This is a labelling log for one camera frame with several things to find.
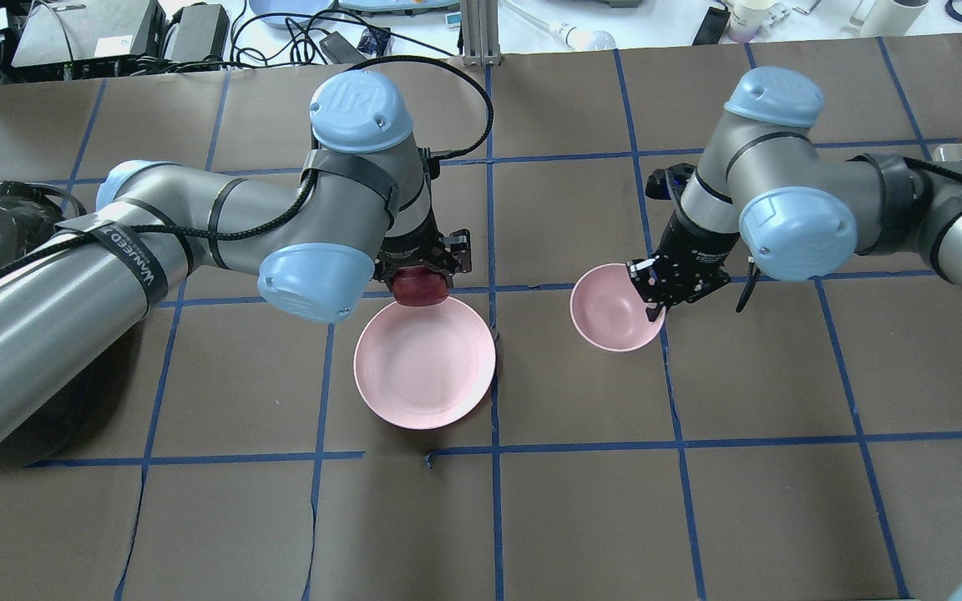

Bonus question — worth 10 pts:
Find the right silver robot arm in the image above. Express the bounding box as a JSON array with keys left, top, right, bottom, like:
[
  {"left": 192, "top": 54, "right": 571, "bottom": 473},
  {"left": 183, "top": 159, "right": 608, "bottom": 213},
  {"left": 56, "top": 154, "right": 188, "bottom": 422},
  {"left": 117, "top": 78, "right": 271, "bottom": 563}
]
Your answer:
[{"left": 623, "top": 66, "right": 962, "bottom": 322}]

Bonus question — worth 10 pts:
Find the light bulb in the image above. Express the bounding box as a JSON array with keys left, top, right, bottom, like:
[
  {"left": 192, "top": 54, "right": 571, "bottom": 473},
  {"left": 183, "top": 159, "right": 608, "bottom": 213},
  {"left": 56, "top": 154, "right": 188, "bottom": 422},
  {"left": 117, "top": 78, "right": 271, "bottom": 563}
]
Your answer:
[{"left": 501, "top": 1, "right": 618, "bottom": 51}]

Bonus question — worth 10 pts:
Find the white paper cup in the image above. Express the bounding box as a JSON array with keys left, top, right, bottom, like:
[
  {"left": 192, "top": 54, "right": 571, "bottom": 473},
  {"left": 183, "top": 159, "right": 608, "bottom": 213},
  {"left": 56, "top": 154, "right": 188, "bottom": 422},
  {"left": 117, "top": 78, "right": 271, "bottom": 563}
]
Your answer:
[{"left": 850, "top": 1, "right": 929, "bottom": 38}]

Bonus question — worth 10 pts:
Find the pink bowl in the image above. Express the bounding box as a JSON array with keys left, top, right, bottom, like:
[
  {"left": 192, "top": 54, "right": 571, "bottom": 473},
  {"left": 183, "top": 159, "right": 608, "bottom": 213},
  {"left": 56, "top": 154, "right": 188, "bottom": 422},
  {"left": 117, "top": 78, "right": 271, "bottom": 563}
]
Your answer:
[{"left": 570, "top": 263, "right": 666, "bottom": 353}]

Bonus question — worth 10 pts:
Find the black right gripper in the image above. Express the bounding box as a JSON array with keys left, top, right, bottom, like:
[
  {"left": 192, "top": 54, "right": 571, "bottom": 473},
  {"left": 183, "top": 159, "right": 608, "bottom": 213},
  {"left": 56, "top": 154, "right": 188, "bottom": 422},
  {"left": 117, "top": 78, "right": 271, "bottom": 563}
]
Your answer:
[{"left": 627, "top": 210, "right": 740, "bottom": 323}]

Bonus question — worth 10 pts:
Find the white purple cup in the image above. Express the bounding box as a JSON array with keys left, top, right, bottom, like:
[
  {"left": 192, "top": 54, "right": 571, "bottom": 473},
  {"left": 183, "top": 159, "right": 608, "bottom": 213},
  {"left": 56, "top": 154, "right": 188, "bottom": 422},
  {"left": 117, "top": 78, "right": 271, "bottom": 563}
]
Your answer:
[{"left": 727, "top": 0, "right": 777, "bottom": 44}]

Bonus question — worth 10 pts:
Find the aluminium frame post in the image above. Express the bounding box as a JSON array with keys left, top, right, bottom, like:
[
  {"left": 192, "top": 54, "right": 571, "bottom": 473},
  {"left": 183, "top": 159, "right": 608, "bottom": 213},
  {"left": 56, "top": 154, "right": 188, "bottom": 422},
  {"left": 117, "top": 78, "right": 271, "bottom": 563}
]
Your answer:
[{"left": 459, "top": 0, "right": 503, "bottom": 66}]

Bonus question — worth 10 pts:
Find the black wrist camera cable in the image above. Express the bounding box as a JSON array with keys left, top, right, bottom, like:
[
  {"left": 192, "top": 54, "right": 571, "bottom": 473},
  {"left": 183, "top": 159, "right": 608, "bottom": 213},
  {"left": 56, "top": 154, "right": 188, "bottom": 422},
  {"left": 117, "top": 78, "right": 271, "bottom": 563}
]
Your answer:
[{"left": 346, "top": 55, "right": 495, "bottom": 159}]

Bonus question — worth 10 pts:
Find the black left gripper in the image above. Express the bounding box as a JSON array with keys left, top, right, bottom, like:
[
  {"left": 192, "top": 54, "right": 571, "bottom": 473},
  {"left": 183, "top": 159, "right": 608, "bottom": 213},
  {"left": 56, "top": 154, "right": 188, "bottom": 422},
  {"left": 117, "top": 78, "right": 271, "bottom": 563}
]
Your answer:
[{"left": 372, "top": 209, "right": 473, "bottom": 285}]

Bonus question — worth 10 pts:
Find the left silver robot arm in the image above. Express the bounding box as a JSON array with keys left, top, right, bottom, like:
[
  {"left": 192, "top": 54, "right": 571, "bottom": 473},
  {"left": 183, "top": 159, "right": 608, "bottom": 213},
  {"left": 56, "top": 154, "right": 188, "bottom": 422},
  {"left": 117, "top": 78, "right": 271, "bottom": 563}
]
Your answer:
[{"left": 0, "top": 63, "right": 473, "bottom": 442}]

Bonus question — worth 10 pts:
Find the pink plate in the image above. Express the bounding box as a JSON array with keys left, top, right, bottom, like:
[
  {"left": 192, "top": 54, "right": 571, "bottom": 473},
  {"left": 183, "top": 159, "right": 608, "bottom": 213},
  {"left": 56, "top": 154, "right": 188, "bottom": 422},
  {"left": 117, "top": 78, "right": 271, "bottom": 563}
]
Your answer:
[{"left": 352, "top": 297, "right": 497, "bottom": 431}]

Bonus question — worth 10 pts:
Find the red apple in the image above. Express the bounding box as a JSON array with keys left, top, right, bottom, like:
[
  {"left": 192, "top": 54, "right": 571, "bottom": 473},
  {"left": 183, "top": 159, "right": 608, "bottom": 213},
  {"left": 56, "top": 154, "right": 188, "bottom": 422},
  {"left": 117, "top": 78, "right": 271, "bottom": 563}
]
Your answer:
[{"left": 388, "top": 265, "right": 449, "bottom": 308}]

